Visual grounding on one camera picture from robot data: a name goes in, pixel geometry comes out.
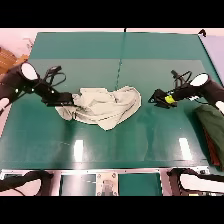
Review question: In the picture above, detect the cream shirt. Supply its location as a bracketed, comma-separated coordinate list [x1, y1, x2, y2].
[54, 85, 143, 132]

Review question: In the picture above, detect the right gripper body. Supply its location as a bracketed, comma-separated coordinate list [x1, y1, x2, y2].
[147, 88, 180, 110]

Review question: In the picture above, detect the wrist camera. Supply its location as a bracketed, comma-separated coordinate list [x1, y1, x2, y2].
[170, 69, 193, 90]
[45, 65, 67, 88]

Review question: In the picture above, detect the silver frame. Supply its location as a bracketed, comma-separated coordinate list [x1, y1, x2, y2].
[0, 167, 224, 197]

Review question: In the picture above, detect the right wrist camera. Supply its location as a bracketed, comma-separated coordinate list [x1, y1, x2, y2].
[170, 69, 193, 90]

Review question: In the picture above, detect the dark green garment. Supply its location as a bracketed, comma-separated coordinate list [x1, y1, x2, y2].
[194, 104, 224, 168]

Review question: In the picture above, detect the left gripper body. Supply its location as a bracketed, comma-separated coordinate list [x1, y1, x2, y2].
[41, 87, 77, 108]

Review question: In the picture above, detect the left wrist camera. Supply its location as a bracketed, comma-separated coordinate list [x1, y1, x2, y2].
[45, 65, 67, 88]

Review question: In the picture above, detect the red-brown garment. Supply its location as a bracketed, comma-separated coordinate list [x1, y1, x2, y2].
[202, 126, 224, 172]

